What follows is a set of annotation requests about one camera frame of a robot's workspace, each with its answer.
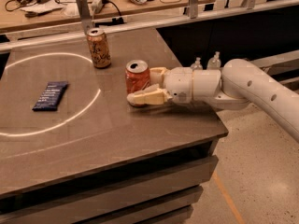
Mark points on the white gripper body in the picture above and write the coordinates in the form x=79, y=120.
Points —
x=178, y=84

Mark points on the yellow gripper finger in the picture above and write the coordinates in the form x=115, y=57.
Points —
x=157, y=75
x=152, y=95

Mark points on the red coke can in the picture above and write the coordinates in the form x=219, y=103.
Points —
x=137, y=76

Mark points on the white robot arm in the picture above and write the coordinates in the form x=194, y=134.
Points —
x=238, y=83

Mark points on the tan sparkling water can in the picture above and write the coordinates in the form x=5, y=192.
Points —
x=98, y=46

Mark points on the metal railing bar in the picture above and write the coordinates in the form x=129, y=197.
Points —
x=62, y=32

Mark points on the grey cabinet drawers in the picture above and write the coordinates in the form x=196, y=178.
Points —
x=158, y=190

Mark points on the dark blue snack bar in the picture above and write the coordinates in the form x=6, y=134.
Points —
x=51, y=96

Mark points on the grey metal bracket post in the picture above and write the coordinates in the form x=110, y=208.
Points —
x=85, y=16

